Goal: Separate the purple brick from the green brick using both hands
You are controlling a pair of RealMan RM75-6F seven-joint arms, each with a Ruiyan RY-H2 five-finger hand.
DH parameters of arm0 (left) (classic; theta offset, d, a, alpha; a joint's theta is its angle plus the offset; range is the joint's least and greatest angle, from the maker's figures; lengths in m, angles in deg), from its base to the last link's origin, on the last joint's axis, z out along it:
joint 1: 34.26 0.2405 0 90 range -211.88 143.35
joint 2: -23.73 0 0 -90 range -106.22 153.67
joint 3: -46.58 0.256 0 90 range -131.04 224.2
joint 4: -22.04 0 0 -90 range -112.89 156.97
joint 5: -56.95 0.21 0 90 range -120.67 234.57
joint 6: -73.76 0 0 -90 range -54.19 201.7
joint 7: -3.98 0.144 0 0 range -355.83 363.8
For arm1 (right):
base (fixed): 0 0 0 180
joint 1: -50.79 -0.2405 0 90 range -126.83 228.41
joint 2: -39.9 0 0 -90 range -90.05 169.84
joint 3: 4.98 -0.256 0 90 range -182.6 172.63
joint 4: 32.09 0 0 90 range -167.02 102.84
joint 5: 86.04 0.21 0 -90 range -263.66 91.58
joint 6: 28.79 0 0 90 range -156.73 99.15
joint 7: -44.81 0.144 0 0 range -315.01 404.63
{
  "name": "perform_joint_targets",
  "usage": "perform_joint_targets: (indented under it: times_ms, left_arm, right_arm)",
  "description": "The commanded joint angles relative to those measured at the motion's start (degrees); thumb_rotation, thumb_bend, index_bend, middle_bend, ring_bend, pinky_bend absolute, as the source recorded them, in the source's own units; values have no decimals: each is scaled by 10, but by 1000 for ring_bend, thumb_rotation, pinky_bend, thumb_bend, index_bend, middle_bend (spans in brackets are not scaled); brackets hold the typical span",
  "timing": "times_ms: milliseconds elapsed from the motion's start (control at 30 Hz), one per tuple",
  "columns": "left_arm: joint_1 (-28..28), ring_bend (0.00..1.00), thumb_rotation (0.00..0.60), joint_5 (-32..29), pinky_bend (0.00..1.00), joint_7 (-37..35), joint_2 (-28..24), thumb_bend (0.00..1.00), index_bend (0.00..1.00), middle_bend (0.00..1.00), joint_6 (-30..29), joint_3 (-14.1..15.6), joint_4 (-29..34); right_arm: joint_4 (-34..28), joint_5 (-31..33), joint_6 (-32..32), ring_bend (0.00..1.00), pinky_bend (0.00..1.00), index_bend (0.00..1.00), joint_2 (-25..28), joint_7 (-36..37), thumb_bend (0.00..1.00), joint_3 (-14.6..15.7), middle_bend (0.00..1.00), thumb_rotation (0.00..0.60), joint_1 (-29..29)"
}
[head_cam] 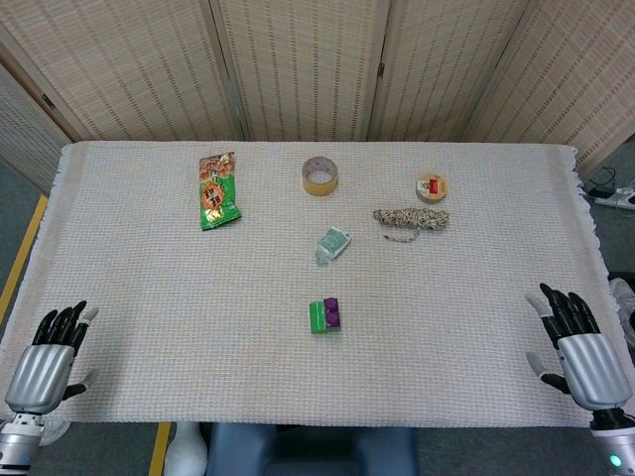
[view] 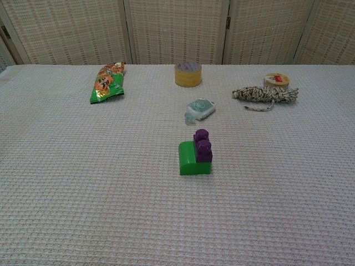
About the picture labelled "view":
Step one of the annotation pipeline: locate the green toy block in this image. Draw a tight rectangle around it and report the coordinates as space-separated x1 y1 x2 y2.
178 140 214 176

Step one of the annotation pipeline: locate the purple toy block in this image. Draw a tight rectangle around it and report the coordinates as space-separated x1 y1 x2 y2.
192 129 214 163

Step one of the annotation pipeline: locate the teal white plastic packet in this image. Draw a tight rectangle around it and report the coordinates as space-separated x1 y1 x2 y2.
182 98 216 126

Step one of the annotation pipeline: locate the yellow packing tape roll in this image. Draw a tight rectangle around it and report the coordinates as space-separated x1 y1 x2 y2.
174 62 203 88

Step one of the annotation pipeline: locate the green orange snack bag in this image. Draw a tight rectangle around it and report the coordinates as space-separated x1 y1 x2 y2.
89 61 126 105

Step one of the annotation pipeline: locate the woven folding screen panel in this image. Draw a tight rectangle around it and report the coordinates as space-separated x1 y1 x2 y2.
124 0 231 65
223 0 316 65
293 0 355 66
0 0 133 66

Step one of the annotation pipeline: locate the white woven tablecloth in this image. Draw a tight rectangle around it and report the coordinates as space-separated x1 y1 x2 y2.
0 64 355 266

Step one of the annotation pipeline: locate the beige tape roll red label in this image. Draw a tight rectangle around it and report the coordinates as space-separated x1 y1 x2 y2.
263 72 292 90

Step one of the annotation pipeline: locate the speckled rope bundle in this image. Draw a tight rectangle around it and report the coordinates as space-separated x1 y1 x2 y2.
231 85 300 112

